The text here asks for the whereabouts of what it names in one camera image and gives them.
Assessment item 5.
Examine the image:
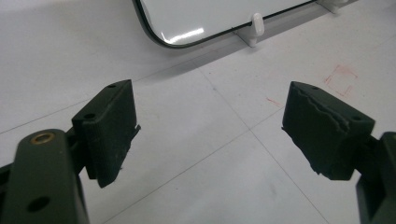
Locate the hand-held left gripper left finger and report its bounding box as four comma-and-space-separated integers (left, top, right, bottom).
71, 78, 142, 189

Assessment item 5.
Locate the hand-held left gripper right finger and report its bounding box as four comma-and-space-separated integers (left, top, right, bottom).
281, 80, 376, 181

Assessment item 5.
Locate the white table cover sheet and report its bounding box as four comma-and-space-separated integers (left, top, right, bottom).
0, 0, 396, 224

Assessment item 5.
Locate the white whiteboard with black rim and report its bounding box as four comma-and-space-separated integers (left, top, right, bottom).
132, 0, 319, 49

